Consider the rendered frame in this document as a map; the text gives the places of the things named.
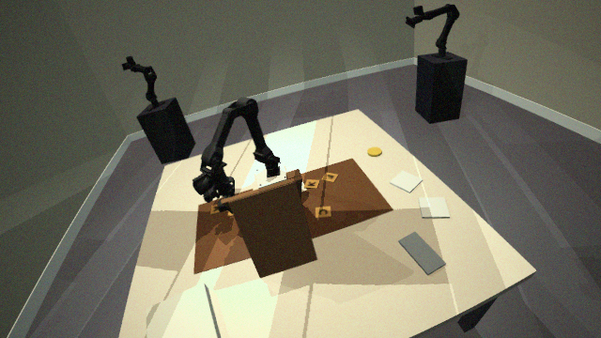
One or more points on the yellow flat round disc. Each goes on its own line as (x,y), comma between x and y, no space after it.
(374,151)

